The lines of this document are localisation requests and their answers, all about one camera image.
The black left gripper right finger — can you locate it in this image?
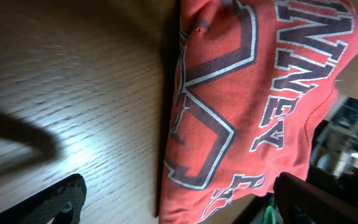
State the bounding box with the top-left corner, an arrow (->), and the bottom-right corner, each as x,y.
273,172 -> 358,224

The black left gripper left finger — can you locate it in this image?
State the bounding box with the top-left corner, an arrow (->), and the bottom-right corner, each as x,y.
0,174 -> 87,224

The orange red t-shirt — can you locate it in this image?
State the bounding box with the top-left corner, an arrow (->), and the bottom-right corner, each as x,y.
159,0 -> 358,223

